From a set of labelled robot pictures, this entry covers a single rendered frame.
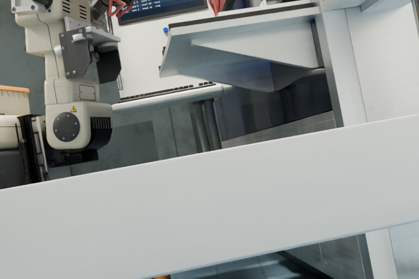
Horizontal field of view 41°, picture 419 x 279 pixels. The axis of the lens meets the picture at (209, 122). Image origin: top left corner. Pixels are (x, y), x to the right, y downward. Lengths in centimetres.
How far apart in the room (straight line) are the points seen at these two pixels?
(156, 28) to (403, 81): 125
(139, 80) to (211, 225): 190
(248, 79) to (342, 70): 62
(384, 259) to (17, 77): 393
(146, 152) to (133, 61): 228
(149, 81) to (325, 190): 188
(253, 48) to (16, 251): 108
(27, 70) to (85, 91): 292
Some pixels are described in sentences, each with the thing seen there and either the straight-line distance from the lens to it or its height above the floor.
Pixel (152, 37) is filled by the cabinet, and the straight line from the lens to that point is 249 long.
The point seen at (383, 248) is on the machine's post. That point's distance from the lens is 155.
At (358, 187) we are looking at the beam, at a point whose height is 48.
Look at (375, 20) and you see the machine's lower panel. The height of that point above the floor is 82.
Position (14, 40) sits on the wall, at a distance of 506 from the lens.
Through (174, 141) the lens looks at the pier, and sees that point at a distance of 443.
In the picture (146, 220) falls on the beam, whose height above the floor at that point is 49.
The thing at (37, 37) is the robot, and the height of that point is 107.
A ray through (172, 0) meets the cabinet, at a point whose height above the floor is 123.
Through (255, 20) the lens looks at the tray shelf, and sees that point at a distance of 150.
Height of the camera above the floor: 55
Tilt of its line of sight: 3 degrees up
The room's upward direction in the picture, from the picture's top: 10 degrees counter-clockwise
